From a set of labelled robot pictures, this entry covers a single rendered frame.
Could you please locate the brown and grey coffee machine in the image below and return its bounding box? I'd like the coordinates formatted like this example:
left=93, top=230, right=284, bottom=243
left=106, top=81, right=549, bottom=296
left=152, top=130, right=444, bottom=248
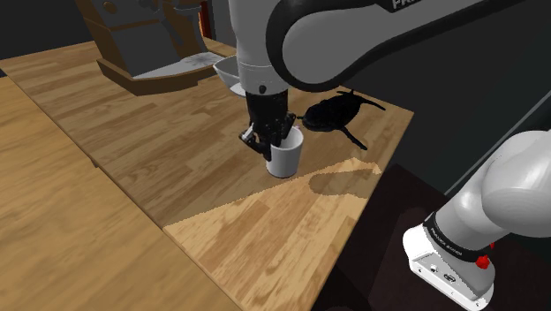
left=74, top=0, right=238, bottom=97

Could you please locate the white cup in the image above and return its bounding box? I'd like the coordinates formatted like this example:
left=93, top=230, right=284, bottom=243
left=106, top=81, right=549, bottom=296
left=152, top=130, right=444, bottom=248
left=265, top=125, right=306, bottom=179

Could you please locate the black animal figure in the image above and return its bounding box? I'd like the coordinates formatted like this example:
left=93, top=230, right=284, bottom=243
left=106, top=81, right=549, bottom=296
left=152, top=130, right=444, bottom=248
left=296, top=88, right=388, bottom=152

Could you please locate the white bowl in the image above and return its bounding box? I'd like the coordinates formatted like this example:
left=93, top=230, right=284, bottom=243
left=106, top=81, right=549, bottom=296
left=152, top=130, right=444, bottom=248
left=213, top=54, right=248, bottom=98

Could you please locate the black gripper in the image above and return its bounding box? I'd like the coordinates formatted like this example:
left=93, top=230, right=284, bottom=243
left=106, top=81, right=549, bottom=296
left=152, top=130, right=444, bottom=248
left=238, top=88, right=299, bottom=163

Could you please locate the dark robot stand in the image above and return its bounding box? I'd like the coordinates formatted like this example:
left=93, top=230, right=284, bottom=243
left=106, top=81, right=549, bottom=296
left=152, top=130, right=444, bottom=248
left=311, top=163, right=551, bottom=311

